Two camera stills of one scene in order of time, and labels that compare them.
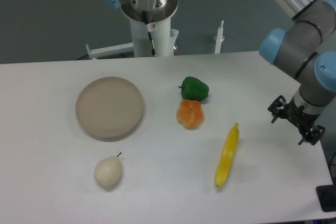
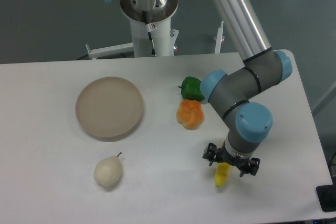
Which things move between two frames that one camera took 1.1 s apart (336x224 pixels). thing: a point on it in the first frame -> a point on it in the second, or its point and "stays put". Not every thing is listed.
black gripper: (279, 108) -> (245, 165)
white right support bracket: (219, 38) stays put
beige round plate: (109, 108) stays put
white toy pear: (107, 170) stays put
